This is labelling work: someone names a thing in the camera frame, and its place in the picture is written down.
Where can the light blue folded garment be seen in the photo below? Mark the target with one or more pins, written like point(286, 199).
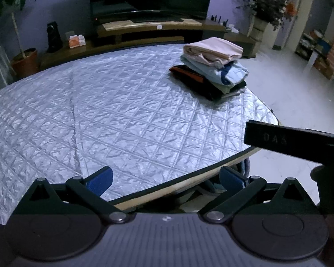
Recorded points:
point(233, 72)

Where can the black speaker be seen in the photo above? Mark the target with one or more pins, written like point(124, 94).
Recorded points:
point(54, 37)

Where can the silver quilted table cover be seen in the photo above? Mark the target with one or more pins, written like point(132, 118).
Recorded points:
point(100, 116)

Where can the pink garment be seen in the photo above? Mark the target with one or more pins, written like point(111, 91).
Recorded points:
point(214, 50)

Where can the potted tree in terracotta pot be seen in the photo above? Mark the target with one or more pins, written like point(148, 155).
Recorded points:
point(25, 64)

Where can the orange and black folded garment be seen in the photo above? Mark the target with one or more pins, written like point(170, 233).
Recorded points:
point(186, 73)

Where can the olive folded garment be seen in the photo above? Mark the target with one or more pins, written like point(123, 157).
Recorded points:
point(225, 88)

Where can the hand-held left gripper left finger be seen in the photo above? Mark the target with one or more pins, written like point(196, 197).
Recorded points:
point(100, 182)

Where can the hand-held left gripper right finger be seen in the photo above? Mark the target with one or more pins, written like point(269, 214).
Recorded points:
point(232, 178)

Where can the storage shelves with boxes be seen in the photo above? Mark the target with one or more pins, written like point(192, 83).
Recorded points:
point(323, 61)

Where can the wooden television stand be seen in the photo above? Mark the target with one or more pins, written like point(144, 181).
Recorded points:
point(144, 30)

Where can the flowering plant in pale vase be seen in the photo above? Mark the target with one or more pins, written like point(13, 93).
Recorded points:
point(267, 0)

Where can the row of small dark bottles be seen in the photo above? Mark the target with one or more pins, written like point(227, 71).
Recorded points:
point(218, 19)

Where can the orange tissue box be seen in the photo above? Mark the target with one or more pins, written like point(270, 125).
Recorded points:
point(77, 41)

